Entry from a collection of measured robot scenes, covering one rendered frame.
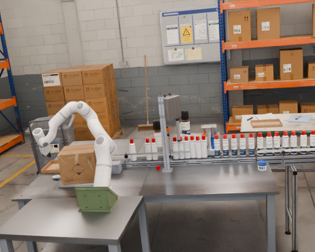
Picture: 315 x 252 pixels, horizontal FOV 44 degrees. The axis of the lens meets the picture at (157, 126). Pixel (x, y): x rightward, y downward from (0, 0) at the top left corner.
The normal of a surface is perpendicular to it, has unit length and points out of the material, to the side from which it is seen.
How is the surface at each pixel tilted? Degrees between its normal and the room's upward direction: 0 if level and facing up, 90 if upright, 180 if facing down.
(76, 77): 90
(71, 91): 90
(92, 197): 90
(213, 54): 90
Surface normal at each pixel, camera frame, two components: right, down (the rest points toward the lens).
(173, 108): 0.73, 0.11
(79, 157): -0.02, 0.27
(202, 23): -0.23, 0.23
